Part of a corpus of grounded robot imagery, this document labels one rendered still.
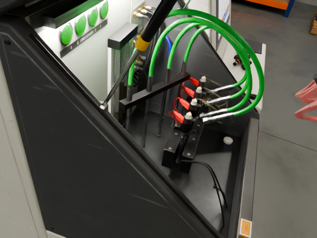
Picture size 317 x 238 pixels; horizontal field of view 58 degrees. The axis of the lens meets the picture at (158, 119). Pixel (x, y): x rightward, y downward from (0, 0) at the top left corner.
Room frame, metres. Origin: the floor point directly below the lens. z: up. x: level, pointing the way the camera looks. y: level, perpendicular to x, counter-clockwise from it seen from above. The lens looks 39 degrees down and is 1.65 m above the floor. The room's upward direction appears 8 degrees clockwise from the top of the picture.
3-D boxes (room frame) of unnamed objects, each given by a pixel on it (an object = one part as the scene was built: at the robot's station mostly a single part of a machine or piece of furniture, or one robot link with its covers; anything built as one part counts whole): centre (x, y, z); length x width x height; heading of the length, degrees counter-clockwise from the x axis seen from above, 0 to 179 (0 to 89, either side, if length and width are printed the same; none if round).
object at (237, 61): (1.39, -0.40, 1.01); 0.23 x 0.11 x 0.06; 167
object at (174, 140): (0.82, -0.12, 0.91); 0.34 x 0.10 x 0.15; 167
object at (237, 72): (1.35, -0.39, 0.97); 0.70 x 0.22 x 0.03; 167
